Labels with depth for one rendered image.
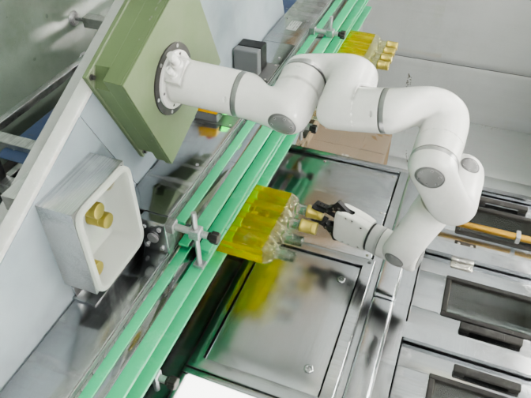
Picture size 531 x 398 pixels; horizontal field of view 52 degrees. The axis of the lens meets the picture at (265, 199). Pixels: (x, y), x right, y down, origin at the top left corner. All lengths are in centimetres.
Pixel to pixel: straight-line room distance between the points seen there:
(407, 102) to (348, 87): 12
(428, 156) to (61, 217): 65
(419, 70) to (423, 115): 655
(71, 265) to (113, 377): 23
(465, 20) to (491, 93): 103
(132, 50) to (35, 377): 64
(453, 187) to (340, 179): 86
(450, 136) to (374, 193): 81
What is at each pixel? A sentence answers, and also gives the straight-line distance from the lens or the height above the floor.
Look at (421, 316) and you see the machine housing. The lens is 150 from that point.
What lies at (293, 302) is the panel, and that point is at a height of 115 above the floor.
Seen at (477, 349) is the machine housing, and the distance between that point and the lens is 146.
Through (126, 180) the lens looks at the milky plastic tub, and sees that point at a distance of 114.
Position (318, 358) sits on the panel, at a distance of 133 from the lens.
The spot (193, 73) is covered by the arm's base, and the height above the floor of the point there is 91.
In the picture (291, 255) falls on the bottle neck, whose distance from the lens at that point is 133.
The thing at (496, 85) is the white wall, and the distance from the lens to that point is 759.
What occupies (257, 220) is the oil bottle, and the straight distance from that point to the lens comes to 140.
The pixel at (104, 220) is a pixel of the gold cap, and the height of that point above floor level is 81.
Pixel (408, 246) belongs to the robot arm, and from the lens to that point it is 122.
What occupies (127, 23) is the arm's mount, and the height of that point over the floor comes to 78.
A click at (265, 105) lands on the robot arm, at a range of 107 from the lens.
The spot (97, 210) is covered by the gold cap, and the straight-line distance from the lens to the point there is 111.
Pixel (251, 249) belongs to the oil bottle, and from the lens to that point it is 134.
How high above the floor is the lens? 140
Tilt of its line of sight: 16 degrees down
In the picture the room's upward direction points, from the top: 104 degrees clockwise
